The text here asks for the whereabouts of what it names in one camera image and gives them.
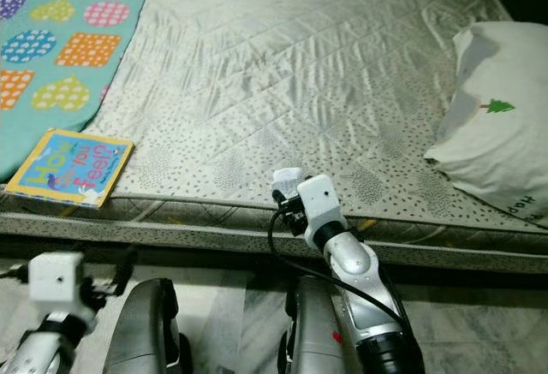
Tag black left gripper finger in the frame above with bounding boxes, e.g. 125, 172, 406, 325
115, 248, 139, 289

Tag small white cloth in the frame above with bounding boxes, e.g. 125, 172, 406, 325
271, 167, 305, 199

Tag colourful children's board book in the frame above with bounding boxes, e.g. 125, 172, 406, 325
4, 128, 135, 210

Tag white pillow with tree print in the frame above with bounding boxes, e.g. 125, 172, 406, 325
424, 21, 548, 229

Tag grey left robot leg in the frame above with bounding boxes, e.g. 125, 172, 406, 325
110, 277, 194, 374

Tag grey robot leg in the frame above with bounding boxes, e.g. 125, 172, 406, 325
276, 276, 352, 374
110, 277, 194, 374

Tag grey right robot leg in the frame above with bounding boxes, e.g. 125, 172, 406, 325
276, 276, 352, 374

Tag cream quilted mattress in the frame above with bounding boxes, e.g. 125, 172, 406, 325
0, 0, 548, 276

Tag teal heart-print blanket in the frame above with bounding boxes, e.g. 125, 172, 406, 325
0, 0, 162, 185

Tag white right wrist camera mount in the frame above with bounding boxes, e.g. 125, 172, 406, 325
295, 174, 348, 238

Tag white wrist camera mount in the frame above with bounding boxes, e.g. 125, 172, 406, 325
27, 252, 86, 324
295, 174, 348, 238

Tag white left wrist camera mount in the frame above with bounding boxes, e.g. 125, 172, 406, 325
27, 252, 86, 324

